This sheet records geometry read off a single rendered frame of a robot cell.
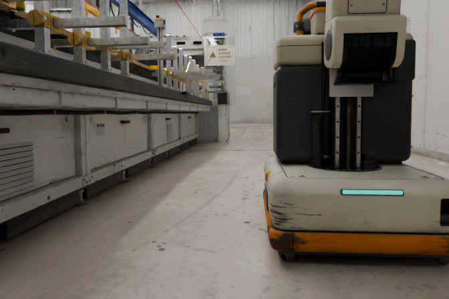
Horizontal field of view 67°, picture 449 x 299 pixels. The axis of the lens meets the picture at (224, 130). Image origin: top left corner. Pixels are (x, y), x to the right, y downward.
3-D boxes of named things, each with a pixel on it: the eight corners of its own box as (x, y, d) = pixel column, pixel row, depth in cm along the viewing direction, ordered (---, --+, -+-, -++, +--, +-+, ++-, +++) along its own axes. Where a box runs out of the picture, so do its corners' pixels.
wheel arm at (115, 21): (128, 29, 120) (127, 17, 119) (124, 27, 116) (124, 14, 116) (11, 33, 123) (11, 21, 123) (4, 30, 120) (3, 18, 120)
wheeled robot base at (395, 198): (262, 202, 176) (262, 154, 174) (389, 204, 171) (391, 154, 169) (268, 258, 109) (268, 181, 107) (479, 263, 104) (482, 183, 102)
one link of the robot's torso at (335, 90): (325, 97, 134) (326, 33, 133) (400, 96, 132) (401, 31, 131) (344, 94, 108) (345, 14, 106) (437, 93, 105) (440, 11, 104)
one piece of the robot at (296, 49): (272, 179, 167) (272, 5, 162) (387, 180, 163) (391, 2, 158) (276, 196, 134) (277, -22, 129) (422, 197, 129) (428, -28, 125)
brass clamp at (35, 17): (65, 34, 125) (65, 20, 125) (43, 24, 112) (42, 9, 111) (49, 34, 125) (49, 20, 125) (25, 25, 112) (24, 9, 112)
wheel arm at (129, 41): (150, 47, 145) (150, 37, 144) (147, 45, 141) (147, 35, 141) (51, 49, 148) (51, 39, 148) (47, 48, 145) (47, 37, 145)
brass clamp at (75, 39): (96, 50, 150) (96, 39, 150) (81, 44, 136) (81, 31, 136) (83, 51, 150) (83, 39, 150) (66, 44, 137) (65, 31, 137)
